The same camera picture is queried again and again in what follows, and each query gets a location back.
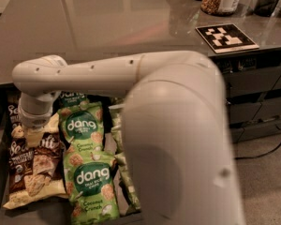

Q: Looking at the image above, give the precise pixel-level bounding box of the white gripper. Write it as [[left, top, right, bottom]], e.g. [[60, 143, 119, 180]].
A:
[[18, 106, 52, 147]]

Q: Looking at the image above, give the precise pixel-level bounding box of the brown seasalt chip bag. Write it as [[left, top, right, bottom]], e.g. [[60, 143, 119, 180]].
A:
[[7, 90, 21, 128], [3, 113, 67, 209]]

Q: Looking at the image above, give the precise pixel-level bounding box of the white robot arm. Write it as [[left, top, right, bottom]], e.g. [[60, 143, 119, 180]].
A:
[[12, 51, 246, 225]]

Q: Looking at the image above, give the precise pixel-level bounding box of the middle green dang chip bag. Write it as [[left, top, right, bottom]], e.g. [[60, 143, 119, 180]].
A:
[[58, 102, 104, 154]]

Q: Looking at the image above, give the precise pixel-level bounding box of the green dang chip bag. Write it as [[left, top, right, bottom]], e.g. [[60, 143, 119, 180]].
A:
[[58, 102, 104, 154], [59, 92, 87, 107], [64, 151, 120, 225]]

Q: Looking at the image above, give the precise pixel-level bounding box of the open grey top drawer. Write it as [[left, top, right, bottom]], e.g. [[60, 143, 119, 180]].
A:
[[0, 87, 71, 225]]

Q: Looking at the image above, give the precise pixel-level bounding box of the rear green dang chip bag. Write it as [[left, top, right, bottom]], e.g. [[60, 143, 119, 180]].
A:
[[59, 92, 87, 107]]

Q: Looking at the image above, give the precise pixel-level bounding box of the front green dang chip bag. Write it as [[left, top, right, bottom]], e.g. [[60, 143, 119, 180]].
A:
[[64, 151, 120, 225]]

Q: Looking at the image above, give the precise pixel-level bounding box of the green kettle chip bag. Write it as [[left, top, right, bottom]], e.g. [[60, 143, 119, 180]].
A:
[[115, 152, 141, 211], [109, 104, 124, 127], [111, 125, 124, 153]]

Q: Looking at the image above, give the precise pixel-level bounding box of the front green Kettle chip bag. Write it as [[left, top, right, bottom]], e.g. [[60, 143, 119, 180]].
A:
[[115, 152, 141, 211]]

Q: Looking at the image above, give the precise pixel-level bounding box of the lower right grey drawer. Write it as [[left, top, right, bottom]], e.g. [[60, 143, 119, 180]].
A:
[[230, 127, 244, 143]]

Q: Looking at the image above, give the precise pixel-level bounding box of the far right grey drawer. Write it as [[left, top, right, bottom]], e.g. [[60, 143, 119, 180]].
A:
[[239, 119, 281, 142]]

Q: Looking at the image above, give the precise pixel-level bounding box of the middle right grey drawer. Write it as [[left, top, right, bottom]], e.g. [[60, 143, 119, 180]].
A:
[[229, 102, 262, 124]]

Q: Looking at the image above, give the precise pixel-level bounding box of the upper right grey drawer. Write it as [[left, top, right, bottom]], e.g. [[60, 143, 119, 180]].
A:
[[224, 67, 281, 98]]

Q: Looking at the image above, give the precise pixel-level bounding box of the black white fiducial marker tile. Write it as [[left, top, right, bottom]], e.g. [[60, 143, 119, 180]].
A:
[[196, 23, 259, 54]]

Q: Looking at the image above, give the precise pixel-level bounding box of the black power cable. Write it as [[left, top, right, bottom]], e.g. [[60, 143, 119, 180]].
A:
[[234, 130, 281, 161]]

